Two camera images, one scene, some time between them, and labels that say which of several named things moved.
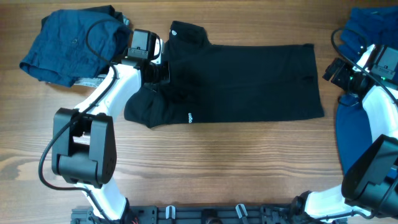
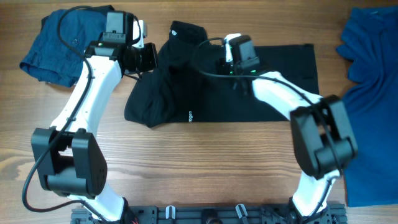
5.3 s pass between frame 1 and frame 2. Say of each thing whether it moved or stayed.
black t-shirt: stayed
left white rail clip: stayed
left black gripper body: moved
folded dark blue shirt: stayed
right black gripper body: moved
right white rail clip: stayed
